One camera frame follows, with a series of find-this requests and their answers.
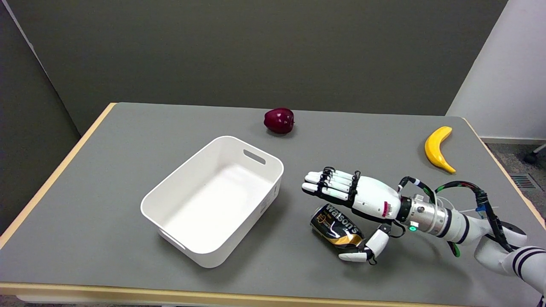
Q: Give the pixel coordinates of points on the white plastic storage bin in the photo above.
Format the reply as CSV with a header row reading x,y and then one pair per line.
x,y
213,204

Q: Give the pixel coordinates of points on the yellow banana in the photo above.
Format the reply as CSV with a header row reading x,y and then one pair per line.
x,y
435,149

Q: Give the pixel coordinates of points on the black chair caster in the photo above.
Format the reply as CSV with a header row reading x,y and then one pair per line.
x,y
531,158

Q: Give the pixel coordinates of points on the floor vent grille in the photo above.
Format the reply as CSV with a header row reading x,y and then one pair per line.
x,y
525,182

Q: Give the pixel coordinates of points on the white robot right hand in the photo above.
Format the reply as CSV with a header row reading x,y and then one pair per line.
x,y
371,196

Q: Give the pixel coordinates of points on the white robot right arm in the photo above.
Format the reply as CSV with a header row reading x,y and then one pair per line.
x,y
463,221

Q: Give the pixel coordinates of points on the black Watsons drink can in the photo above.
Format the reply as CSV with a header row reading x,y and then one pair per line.
x,y
332,224

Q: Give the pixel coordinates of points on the dark red apple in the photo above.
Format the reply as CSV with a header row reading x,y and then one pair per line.
x,y
279,120

